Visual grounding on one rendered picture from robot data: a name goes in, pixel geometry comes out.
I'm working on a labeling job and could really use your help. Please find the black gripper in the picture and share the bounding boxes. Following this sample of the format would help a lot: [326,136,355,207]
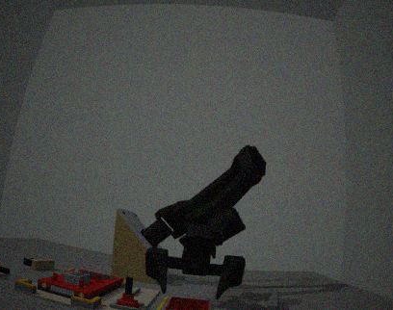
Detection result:
[145,244,246,299]

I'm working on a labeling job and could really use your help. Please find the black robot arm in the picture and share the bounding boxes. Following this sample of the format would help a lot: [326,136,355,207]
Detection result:
[141,144,267,258]

